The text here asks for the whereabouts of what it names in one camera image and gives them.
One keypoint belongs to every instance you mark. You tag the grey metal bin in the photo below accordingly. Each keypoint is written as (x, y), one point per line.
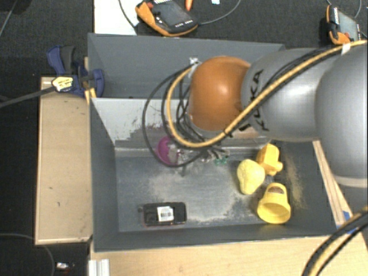
(201, 194)

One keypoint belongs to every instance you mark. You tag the yellow toy pear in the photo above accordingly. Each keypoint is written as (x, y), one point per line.
(249, 179)

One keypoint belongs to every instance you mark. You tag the purple cup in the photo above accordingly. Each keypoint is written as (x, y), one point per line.
(164, 151)

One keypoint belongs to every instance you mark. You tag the yellow toy block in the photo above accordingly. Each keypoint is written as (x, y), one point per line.
(269, 157)

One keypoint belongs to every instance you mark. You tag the black flat box with barcode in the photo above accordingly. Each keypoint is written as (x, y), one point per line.
(164, 214)

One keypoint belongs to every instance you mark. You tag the yellow cup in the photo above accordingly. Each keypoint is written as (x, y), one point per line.
(273, 207)

